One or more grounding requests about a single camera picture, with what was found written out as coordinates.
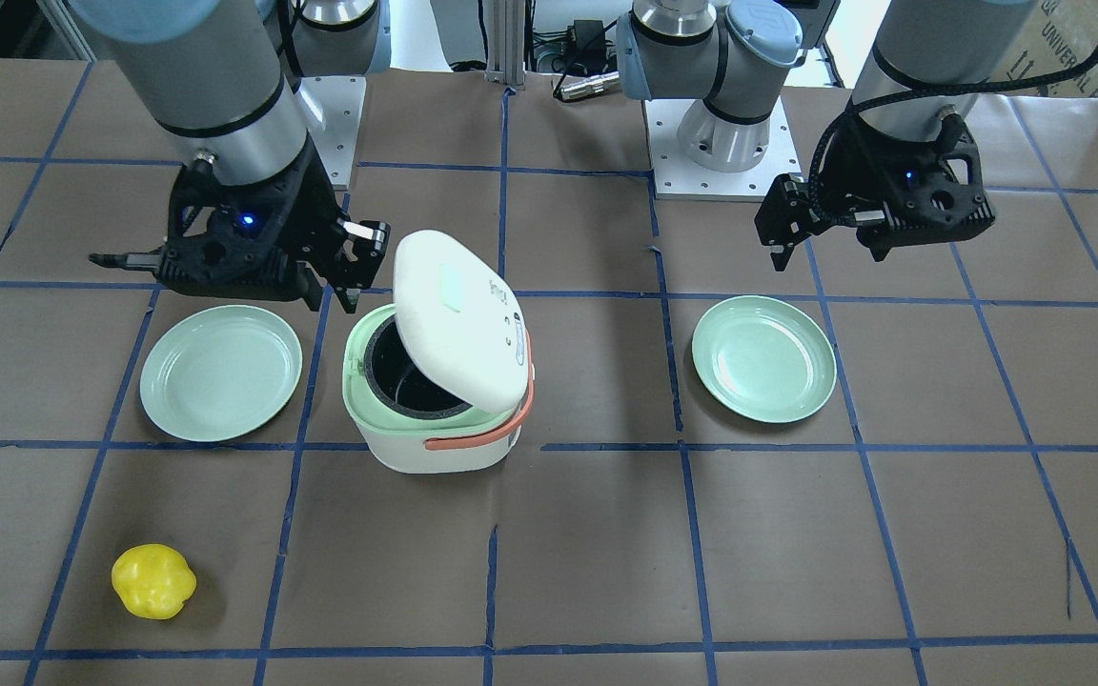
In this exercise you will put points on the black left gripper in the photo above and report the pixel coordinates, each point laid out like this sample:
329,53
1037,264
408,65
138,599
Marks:
844,183

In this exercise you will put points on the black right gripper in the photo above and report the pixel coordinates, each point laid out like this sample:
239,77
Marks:
313,213

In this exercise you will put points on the green plate near right arm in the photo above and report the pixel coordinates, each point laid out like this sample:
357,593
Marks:
220,373

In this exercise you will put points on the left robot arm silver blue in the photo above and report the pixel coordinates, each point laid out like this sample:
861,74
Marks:
927,57

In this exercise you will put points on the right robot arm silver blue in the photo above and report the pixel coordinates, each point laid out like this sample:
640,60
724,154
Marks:
211,76

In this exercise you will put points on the green plate near left arm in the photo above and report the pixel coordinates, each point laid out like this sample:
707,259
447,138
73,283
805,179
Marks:
764,359

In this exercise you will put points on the brown paper table cover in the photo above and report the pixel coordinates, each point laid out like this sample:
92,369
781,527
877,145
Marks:
936,521

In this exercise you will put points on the yellow toy bell pepper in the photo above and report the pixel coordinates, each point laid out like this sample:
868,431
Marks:
153,581

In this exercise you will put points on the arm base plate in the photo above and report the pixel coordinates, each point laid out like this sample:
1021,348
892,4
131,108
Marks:
697,156
333,107

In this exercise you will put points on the white rice cooker orange handle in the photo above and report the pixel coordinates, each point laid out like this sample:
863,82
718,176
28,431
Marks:
441,380

